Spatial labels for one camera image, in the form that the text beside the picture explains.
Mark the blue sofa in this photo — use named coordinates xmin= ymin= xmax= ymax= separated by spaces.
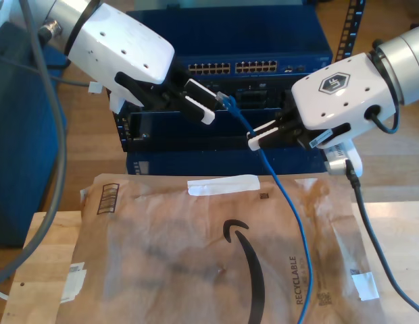
xmin=0 ymin=22 xmax=68 ymax=249

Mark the dark blue base box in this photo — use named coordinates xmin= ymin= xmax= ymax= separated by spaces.
xmin=125 ymin=148 xmax=334 ymax=177

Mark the blue network switch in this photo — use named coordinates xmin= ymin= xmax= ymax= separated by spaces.
xmin=124 ymin=9 xmax=333 ymax=82

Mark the blue network cable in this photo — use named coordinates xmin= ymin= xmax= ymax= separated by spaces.
xmin=214 ymin=90 xmax=314 ymax=324

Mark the black server rack frame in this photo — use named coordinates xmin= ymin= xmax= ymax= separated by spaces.
xmin=113 ymin=0 xmax=366 ymax=153

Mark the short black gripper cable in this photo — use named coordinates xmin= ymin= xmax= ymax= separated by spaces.
xmin=364 ymin=39 xmax=401 ymax=135

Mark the black rack server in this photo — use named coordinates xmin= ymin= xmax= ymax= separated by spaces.
xmin=209 ymin=80 xmax=298 ymax=112

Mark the black empty rack tray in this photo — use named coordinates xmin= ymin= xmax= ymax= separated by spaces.
xmin=122 ymin=109 xmax=328 ymax=153

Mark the brown paper mailer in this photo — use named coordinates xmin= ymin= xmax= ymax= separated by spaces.
xmin=55 ymin=172 xmax=389 ymax=324

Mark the thin black cable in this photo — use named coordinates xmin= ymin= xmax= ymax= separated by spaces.
xmin=0 ymin=50 xmax=92 ymax=88

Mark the thick grey cable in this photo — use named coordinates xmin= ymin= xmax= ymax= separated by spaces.
xmin=0 ymin=0 xmax=68 ymax=286

